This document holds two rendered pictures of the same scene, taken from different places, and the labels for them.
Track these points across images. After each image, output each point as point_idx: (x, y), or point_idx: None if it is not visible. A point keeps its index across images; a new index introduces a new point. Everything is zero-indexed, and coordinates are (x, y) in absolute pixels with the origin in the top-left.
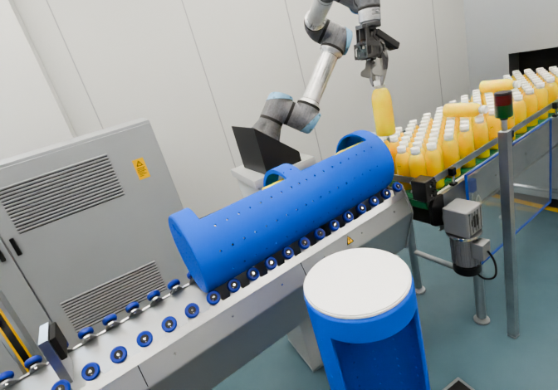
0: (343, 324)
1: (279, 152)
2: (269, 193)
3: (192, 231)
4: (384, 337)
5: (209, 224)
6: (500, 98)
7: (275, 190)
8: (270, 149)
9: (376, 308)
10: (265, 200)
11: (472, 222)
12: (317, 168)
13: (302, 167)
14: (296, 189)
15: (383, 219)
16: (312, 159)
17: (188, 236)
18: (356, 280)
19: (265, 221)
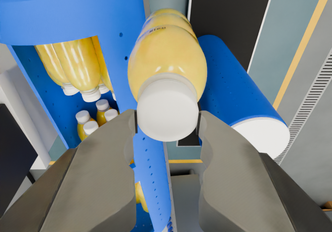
0: None
1: (6, 158)
2: (151, 192)
3: (160, 230)
4: None
5: (160, 223)
6: None
7: (150, 188)
8: (9, 177)
9: (279, 152)
10: (155, 193)
11: None
12: (139, 147)
13: (17, 99)
14: (154, 168)
15: (145, 11)
16: (2, 81)
17: (162, 229)
18: (255, 147)
19: (165, 184)
